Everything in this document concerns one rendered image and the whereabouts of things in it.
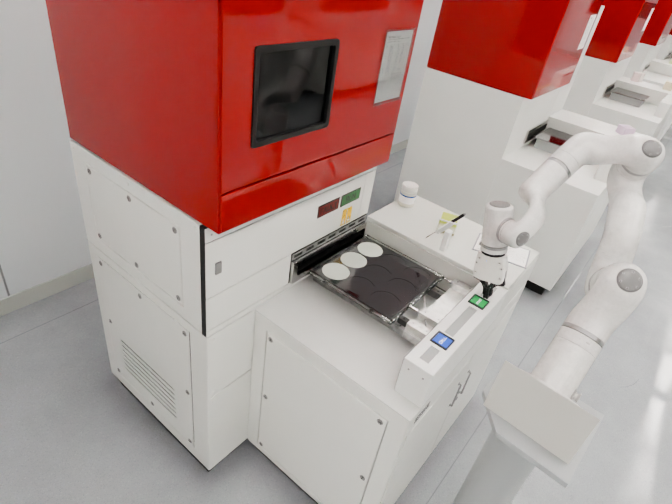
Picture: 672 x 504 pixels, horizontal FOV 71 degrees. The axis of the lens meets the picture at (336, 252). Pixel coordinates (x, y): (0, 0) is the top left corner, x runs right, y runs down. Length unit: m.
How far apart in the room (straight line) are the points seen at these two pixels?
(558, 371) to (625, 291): 0.28
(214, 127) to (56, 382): 1.77
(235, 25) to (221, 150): 0.27
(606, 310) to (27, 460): 2.17
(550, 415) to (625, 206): 0.65
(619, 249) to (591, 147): 0.32
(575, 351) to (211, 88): 1.17
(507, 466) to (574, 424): 0.33
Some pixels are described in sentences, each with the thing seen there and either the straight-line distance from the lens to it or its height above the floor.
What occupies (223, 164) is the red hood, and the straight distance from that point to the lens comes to 1.17.
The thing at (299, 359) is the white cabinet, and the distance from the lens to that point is 1.60.
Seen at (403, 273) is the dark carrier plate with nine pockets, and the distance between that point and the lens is 1.79.
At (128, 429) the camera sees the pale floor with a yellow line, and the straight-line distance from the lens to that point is 2.39.
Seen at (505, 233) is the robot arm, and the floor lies 1.24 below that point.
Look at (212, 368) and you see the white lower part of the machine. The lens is 1.67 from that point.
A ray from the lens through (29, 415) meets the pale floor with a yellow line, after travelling 2.55.
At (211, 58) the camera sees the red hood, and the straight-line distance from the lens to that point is 1.10.
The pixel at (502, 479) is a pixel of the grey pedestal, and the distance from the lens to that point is 1.74.
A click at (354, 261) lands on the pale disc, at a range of 1.79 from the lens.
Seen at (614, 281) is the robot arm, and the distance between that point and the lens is 1.50.
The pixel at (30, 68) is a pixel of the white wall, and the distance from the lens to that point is 2.61.
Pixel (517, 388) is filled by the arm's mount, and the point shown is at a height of 0.95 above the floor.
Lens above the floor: 1.92
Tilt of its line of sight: 34 degrees down
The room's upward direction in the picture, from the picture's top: 10 degrees clockwise
